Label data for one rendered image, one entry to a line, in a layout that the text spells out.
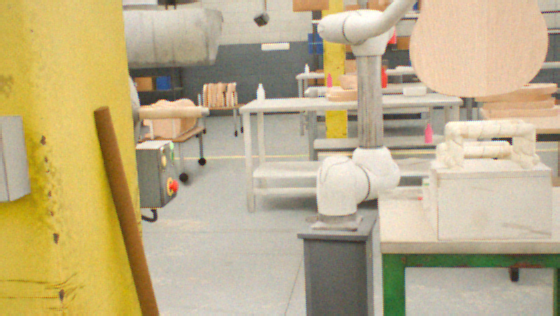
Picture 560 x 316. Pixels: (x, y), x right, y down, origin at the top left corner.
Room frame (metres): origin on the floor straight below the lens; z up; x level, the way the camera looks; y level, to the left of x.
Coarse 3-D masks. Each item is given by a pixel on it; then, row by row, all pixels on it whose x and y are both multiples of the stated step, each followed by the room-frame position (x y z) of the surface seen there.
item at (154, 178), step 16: (144, 144) 2.18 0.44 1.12; (160, 144) 2.16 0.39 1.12; (144, 160) 2.10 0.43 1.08; (160, 160) 2.10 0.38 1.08; (144, 176) 2.10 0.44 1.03; (160, 176) 2.09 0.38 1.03; (144, 192) 2.10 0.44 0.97; (160, 192) 2.09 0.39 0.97; (176, 192) 2.24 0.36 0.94; (144, 208) 2.10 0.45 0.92
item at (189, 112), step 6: (144, 108) 1.89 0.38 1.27; (150, 108) 1.89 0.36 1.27; (156, 108) 1.88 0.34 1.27; (162, 108) 1.88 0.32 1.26; (168, 108) 1.88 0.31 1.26; (174, 108) 1.87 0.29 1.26; (180, 108) 1.87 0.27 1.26; (186, 108) 1.87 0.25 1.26; (192, 108) 1.86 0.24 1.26; (198, 108) 1.86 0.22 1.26; (144, 114) 1.88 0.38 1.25; (150, 114) 1.88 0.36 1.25; (156, 114) 1.87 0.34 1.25; (162, 114) 1.87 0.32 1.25; (168, 114) 1.87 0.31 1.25; (174, 114) 1.87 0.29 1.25; (180, 114) 1.86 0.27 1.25; (186, 114) 1.86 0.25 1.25; (192, 114) 1.86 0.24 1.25; (198, 114) 1.86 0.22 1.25
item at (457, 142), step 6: (456, 138) 1.59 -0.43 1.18; (462, 138) 1.59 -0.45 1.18; (456, 144) 1.59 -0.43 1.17; (462, 144) 1.59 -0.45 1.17; (456, 150) 1.59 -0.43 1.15; (462, 150) 1.59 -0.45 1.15; (456, 156) 1.59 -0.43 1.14; (462, 156) 1.59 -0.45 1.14; (456, 162) 1.59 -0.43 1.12; (462, 162) 1.59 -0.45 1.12; (456, 168) 1.59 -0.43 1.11; (462, 168) 1.59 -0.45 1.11
